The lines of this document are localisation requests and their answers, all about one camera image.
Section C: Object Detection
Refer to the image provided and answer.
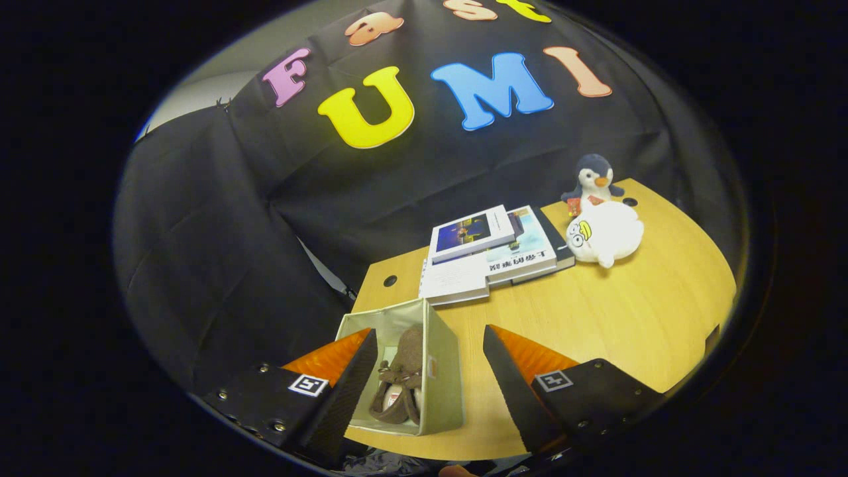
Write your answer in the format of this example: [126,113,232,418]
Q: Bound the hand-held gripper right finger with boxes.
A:
[482,324,665,458]

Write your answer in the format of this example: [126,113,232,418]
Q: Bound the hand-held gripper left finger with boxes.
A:
[201,327,379,468]

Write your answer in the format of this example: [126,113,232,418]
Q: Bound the green fabric storage box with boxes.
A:
[335,298,464,437]

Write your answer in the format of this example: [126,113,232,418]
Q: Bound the plain white book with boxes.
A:
[417,255,491,307]

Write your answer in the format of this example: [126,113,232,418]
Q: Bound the teal and white book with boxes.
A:
[486,205,558,284]

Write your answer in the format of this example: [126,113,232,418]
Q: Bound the dark cover book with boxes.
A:
[510,207,576,286]

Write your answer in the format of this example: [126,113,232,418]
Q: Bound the small blue picture book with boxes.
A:
[427,204,517,264]

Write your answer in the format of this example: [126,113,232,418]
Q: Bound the white plush toy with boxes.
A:
[565,199,645,269]

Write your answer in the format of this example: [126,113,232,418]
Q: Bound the penguin plush toy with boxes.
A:
[560,154,625,217]

